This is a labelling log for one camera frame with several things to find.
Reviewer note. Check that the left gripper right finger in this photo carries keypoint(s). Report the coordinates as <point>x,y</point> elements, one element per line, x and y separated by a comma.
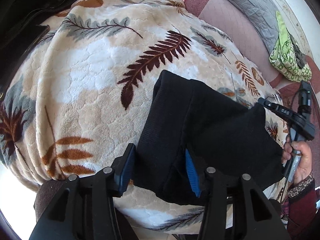
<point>235,206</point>

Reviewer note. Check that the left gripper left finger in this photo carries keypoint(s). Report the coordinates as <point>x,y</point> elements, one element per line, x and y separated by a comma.
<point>83,208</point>

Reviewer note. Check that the black pants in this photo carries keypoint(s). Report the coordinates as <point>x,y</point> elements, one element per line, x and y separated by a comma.
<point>191,127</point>

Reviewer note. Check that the right forearm patterned sleeve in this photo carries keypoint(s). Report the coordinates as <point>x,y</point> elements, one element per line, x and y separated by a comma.
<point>302,207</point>

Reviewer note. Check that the dark grey small cloth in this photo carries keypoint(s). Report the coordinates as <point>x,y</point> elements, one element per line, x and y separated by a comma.
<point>300,57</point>

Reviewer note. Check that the green patterned folded cloth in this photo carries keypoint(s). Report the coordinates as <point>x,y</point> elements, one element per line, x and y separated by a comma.
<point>283,56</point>

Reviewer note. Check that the leaf pattern fleece blanket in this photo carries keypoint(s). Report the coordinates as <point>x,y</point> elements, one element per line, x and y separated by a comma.
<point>84,92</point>

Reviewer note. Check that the grey quilted pillow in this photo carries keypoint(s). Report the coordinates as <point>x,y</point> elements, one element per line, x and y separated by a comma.
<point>262,15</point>

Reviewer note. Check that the black garment on bed edge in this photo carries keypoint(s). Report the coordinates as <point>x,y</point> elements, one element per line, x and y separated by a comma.
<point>20,30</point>

